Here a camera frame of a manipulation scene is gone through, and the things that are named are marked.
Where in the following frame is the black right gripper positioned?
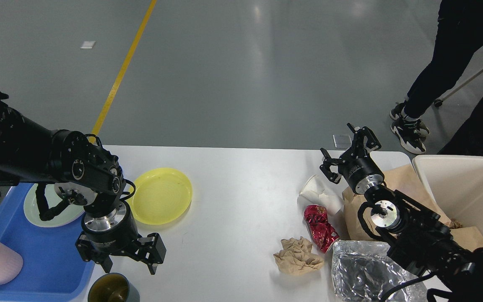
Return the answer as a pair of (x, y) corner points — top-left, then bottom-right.
(319, 123), (384, 195)

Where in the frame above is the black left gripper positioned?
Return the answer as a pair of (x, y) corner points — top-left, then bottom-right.
(75, 201), (166, 275)

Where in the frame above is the dark teal mug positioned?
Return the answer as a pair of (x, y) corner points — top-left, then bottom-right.
(87, 273), (140, 302)

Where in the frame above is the yellow plastic plate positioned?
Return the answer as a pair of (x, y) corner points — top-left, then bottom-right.
(128, 167), (193, 225)

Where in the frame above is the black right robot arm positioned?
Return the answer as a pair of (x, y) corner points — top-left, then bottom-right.
(320, 123), (483, 302)

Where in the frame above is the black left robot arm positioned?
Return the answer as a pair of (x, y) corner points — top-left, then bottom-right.
(0, 91), (166, 275)

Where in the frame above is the crushed white paper cup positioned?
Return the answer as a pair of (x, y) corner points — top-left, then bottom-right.
(297, 174), (343, 215)

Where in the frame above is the brown paper bag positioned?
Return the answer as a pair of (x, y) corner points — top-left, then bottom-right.
(342, 164), (483, 252)

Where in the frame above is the pale green plate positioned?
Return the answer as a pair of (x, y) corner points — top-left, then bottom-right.
(23, 184), (84, 228)

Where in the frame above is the blue plastic tray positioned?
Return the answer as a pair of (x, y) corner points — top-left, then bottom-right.
(0, 183), (94, 302)

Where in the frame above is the red crumpled foil wrapper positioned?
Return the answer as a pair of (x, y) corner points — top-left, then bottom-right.
(304, 204), (340, 253)

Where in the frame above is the silver foil bag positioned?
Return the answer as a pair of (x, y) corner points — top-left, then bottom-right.
(330, 240), (416, 302)

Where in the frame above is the crumpled brown paper ball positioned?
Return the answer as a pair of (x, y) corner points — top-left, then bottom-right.
(273, 237), (324, 276)

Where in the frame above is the white plastic bin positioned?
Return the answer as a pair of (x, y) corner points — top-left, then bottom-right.
(413, 155), (483, 251)

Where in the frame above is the person in dark trousers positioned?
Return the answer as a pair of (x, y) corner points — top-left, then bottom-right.
(390, 0), (483, 154)

